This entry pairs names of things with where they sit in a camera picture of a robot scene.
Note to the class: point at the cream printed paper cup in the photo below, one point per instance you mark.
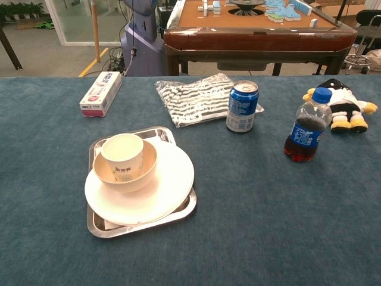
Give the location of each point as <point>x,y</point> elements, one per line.
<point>122,149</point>

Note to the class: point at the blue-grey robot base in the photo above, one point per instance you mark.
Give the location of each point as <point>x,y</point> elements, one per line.
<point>143,44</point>

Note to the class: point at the striped cloth in plastic bag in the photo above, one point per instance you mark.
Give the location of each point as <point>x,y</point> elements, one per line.
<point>193,101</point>

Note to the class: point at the white round plate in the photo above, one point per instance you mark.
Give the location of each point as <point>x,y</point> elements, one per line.
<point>168,184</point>

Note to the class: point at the blue soda can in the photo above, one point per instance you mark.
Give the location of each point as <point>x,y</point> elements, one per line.
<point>241,110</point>

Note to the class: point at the cream bowl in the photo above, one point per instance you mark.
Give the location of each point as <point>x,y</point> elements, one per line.
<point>131,186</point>

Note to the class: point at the steel rectangular tray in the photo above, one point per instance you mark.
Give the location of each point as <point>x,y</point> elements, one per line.
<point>143,231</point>

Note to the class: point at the white pink toothpaste box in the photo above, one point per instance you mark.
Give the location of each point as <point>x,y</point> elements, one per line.
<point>101,92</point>

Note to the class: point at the blue felt table cover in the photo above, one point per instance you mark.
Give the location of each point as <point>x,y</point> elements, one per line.
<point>268,223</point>

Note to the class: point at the cola bottle with blue cap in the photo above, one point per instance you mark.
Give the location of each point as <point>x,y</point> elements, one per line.
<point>306,134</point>

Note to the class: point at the brown mahjong table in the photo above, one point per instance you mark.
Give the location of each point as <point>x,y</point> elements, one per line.
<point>253,38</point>

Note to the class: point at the mahjong tile stack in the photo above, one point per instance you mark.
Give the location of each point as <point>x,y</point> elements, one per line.
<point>209,7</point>

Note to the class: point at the black mahjong centre dome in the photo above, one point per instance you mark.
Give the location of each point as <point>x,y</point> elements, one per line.
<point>245,6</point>

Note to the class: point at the wooden pole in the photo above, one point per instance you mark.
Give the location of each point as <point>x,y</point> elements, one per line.
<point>96,29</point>

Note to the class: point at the black white penguin plush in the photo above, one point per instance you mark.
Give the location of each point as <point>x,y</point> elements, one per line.
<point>346,101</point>

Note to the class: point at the white framed glass partition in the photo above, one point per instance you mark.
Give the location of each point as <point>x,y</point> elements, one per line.
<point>77,21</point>

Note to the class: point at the single blue white mahjong tile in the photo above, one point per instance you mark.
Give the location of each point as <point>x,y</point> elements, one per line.
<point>313,22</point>

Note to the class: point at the green cloth pile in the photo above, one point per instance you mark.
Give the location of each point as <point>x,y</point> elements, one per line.
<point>44,25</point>

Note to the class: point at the black table leg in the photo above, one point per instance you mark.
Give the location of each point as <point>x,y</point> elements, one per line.
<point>12,53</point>

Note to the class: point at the cardboard box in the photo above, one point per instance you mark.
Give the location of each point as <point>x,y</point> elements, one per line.
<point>348,12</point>

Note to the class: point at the green potted plants row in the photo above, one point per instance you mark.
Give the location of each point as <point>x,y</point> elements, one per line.
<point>21,10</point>

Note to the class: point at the black chrome office chair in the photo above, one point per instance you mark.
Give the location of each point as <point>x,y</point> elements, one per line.
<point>367,18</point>

